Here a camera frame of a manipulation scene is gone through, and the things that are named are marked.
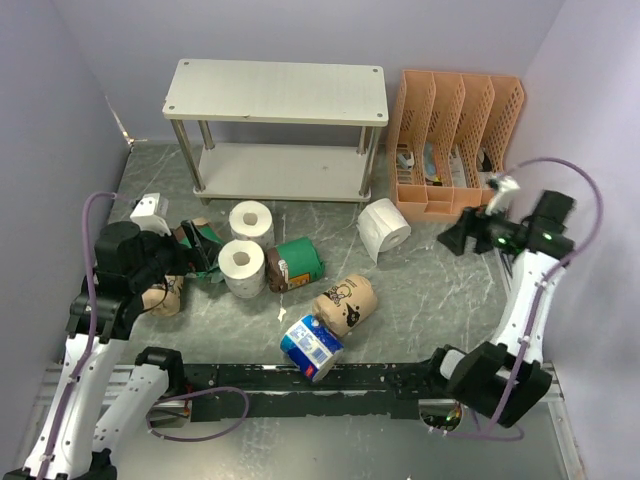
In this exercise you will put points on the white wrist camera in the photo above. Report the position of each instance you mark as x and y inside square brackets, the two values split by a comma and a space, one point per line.
[504, 188]
[149, 214]

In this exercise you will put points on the brown wrapped roll left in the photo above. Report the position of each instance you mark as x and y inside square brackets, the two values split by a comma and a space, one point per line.
[164, 299]

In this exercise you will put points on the aluminium frame rail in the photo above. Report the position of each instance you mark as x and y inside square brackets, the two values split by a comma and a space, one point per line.
[282, 379]

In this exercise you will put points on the blue wrapped paper roll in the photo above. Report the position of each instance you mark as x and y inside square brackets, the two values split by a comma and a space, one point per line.
[312, 347]

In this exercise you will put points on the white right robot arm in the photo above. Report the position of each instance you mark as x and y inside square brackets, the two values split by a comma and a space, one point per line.
[503, 377]

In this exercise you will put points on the white unwrapped loose-end roll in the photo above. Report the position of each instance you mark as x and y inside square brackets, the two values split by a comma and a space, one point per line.
[382, 227]

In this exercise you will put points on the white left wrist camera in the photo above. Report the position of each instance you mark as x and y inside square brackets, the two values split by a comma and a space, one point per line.
[149, 214]

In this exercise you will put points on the brown cartoon paper roll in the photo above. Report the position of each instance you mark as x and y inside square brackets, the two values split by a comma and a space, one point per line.
[346, 304]

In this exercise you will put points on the orange plastic file organizer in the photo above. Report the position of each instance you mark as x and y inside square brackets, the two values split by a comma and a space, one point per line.
[448, 133]

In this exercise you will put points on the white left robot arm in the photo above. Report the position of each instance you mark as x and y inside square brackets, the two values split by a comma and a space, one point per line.
[80, 437]

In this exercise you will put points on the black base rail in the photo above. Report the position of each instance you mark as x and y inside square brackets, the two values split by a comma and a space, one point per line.
[228, 405]

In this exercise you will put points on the green torn wrapped roll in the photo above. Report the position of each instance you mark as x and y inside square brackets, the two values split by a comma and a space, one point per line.
[202, 226]

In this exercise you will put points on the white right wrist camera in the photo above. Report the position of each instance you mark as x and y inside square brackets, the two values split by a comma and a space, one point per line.
[504, 188]

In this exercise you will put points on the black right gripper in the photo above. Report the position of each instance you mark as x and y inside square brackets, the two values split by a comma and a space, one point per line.
[472, 219]

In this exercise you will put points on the white floral roll front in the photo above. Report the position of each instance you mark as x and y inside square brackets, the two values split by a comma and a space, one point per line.
[242, 264]

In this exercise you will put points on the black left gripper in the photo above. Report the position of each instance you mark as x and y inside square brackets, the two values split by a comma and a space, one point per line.
[202, 253]

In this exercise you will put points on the green paper roll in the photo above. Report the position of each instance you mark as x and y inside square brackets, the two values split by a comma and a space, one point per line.
[292, 265]

